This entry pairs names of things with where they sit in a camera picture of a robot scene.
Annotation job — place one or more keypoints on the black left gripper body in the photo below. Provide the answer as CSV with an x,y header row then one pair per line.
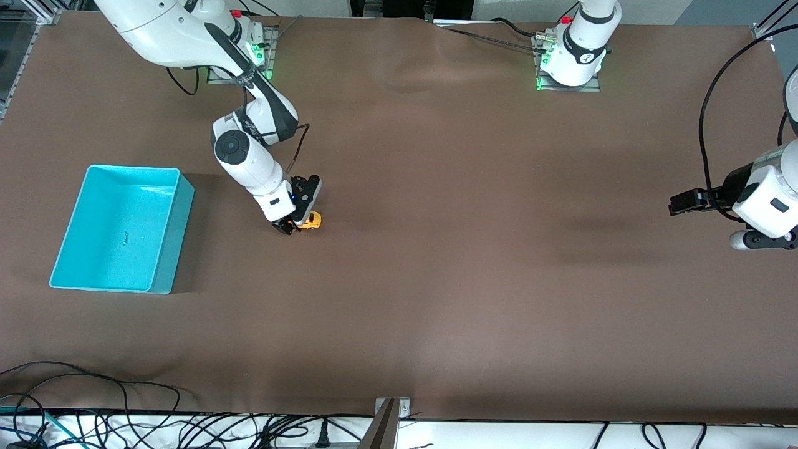
x,y
733,184

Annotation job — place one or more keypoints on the yellow beetle toy car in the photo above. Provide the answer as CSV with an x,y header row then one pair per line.
x,y
312,221

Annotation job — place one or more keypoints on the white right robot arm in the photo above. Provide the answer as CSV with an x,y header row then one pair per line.
x,y
162,31

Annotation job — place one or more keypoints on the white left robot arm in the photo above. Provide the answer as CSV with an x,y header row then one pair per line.
x,y
583,50

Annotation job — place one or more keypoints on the brown table cover cloth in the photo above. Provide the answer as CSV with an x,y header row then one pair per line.
x,y
399,280

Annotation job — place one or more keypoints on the turquoise plastic bin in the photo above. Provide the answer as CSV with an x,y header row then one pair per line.
x,y
118,237

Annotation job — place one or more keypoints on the dark box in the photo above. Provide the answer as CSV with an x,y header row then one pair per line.
x,y
405,7

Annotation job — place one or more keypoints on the black power plug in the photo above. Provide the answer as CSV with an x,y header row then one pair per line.
x,y
323,436

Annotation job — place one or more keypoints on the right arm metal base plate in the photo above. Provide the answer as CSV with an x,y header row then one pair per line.
x,y
271,62

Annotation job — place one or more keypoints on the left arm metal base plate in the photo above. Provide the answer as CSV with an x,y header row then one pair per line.
x,y
589,88

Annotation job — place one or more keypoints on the aluminium frame profile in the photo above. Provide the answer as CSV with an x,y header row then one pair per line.
x,y
770,19
47,15

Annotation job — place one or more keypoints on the grey metal bracket post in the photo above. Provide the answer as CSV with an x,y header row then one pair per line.
x,y
389,415

